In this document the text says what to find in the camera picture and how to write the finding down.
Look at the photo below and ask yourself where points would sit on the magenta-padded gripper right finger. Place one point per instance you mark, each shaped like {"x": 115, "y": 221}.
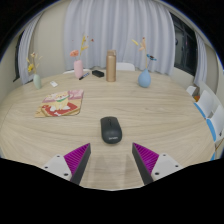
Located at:
{"x": 145, "y": 158}

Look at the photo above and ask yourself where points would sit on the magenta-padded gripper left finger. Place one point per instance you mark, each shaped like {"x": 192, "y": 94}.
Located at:
{"x": 78, "y": 158}

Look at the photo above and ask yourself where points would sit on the black computer mouse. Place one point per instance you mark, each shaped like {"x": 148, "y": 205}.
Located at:
{"x": 111, "y": 130}

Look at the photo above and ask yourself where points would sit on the cartoon print mouse pad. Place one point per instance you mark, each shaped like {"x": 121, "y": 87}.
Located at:
{"x": 60, "y": 103}

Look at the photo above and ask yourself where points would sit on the white remote control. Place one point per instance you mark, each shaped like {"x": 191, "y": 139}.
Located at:
{"x": 54, "y": 84}

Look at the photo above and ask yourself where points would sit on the blue vase with flowers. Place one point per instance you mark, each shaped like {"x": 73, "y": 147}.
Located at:
{"x": 144, "y": 80}

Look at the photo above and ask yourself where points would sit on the black and blue marker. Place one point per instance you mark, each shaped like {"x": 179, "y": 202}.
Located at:
{"x": 84, "y": 76}

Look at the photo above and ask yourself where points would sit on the green vase with flowers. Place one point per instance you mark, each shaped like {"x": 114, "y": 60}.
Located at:
{"x": 37, "y": 81}

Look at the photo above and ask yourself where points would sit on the black rectangular box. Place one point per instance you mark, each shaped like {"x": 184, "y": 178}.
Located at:
{"x": 98, "y": 73}

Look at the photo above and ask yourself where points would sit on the white chair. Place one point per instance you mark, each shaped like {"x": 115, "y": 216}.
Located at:
{"x": 126, "y": 66}
{"x": 68, "y": 71}

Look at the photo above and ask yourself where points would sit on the pink vase with flowers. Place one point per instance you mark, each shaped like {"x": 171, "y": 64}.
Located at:
{"x": 78, "y": 70}

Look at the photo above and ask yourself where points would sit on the gold drink bottle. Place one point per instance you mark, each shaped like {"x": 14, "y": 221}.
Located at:
{"x": 111, "y": 66}

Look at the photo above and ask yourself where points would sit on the narrow white curtain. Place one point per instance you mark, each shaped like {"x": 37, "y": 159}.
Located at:
{"x": 26, "y": 50}
{"x": 201, "y": 60}

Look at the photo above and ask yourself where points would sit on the narrow dark window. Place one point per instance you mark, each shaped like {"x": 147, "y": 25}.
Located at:
{"x": 17, "y": 60}

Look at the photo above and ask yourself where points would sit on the large dark window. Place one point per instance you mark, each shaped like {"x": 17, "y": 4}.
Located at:
{"x": 185, "y": 46}

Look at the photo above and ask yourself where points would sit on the wide white curtain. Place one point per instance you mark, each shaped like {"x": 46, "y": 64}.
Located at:
{"x": 116, "y": 26}

